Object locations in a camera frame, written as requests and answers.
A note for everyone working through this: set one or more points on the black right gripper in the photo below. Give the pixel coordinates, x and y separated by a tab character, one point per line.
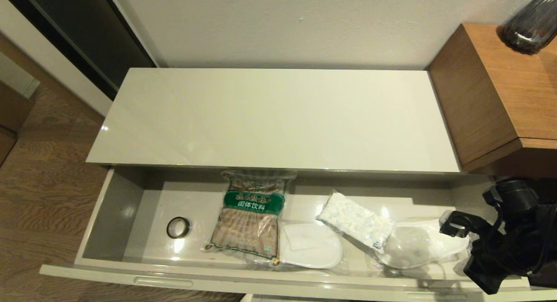
485	271

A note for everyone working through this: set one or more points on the green labelled drink powder bag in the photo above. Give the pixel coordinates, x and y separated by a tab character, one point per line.
248	228

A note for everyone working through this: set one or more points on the dark glass vase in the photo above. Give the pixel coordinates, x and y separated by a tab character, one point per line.
528	28

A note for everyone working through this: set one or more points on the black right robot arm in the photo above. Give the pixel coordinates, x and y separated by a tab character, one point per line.
526	232

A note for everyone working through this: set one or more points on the white slippers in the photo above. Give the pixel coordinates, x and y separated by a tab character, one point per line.
413	245
313	249

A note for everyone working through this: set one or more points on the brown wooden side cabinet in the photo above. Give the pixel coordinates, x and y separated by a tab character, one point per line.
500	88

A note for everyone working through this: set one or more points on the dark door panel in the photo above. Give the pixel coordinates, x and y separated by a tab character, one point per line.
87	32

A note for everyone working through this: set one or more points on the brown wooden furniture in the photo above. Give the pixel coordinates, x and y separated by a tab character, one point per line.
13	110

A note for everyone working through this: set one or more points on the white tissue pack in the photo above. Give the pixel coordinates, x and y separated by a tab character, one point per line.
357	221

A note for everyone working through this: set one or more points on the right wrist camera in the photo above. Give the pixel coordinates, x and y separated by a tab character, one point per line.
454	226

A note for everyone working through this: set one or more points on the black tape roll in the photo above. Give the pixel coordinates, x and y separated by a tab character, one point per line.
169	228

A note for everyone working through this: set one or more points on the glossy beige drawer cabinet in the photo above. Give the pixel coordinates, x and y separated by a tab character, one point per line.
261	119

